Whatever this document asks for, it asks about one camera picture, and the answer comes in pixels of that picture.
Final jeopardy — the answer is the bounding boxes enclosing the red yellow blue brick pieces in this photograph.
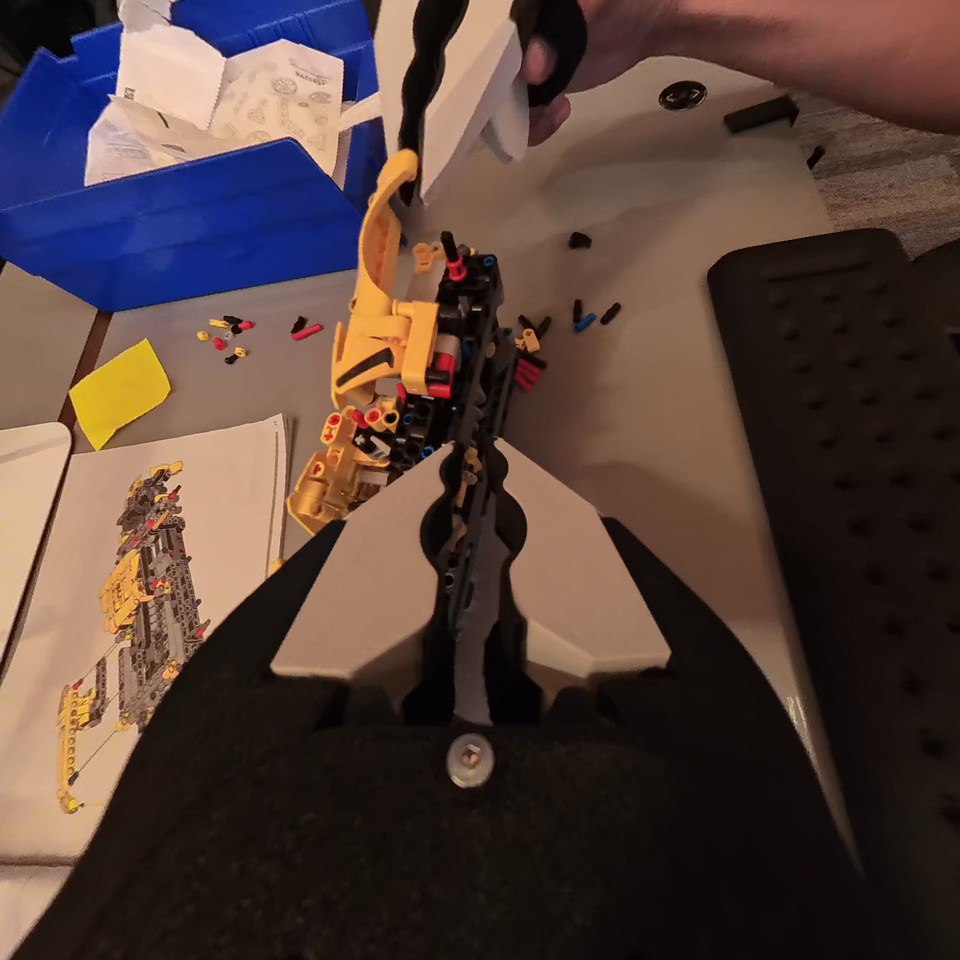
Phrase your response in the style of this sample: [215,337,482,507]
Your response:
[516,231,624,354]

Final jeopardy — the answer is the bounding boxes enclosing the crumpled white paper bags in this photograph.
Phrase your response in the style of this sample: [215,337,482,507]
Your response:
[84,0,384,189]

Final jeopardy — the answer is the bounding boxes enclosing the yellow black brick car model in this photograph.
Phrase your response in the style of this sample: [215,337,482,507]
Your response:
[285,231,550,646]

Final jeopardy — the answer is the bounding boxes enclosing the open instruction booklet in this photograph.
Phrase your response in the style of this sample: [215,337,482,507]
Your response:
[0,412,295,867]

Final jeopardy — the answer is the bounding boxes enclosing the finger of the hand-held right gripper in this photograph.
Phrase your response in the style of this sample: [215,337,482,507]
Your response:
[372,0,444,207]
[408,0,530,210]

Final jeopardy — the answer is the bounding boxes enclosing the blue storage bin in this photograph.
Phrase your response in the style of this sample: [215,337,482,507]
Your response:
[0,0,391,312]

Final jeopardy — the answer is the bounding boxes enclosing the small black block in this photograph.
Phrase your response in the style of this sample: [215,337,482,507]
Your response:
[723,96,798,135]

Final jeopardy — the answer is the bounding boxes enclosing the tiny red yellow brick pins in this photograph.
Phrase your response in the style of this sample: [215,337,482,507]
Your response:
[196,315,325,366]

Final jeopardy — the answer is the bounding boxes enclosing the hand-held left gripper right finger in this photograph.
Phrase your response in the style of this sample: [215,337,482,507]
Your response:
[483,437,672,725]

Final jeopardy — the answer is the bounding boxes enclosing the black perforated office chair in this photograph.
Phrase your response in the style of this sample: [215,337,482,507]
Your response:
[707,228,960,960]

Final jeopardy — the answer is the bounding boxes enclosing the yellow sticky note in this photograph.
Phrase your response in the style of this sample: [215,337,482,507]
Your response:
[69,337,172,451]

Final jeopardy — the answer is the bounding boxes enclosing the yellow curved brick fender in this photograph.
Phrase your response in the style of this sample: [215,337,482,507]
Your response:
[330,148,444,406]

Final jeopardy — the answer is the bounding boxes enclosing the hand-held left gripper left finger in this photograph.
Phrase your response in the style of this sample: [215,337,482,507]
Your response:
[270,441,460,725]

